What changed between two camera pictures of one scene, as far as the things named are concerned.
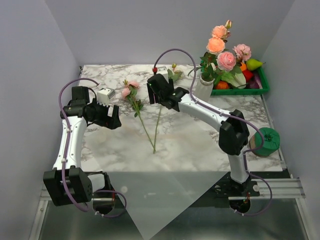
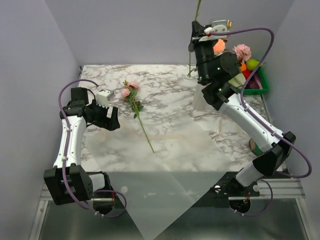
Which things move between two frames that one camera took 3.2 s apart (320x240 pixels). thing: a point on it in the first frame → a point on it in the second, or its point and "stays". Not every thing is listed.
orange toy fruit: x=243 y=67 stays
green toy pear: x=253 y=64 stays
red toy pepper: x=247 y=74 stays
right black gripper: x=151 y=95 → x=198 y=30
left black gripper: x=113 y=123 stays
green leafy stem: x=173 y=76 → x=190 y=71
